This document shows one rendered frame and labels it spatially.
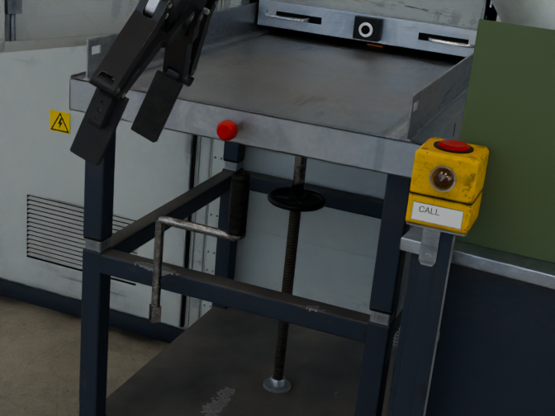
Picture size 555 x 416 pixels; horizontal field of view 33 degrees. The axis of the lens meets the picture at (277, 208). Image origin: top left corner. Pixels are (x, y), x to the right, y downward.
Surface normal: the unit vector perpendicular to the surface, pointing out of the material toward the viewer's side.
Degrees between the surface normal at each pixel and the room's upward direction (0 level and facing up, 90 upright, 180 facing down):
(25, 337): 0
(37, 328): 0
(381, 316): 90
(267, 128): 90
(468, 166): 90
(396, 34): 90
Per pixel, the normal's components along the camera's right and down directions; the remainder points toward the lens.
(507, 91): -0.40, 0.27
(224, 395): 0.09, -0.94
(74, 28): 0.75, 0.29
